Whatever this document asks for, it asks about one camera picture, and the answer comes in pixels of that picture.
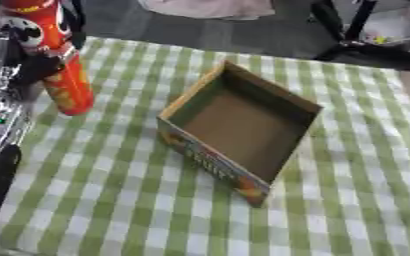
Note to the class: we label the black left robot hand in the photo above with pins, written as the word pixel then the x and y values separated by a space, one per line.
pixel 34 63

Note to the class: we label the orange bottle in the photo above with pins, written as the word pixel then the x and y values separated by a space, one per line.
pixel 68 83

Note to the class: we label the tan cardboard box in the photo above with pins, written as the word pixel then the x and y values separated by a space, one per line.
pixel 237 126

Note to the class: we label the pink cloth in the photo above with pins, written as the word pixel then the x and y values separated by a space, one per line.
pixel 208 8

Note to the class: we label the white bag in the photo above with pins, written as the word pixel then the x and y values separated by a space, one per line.
pixel 392 26

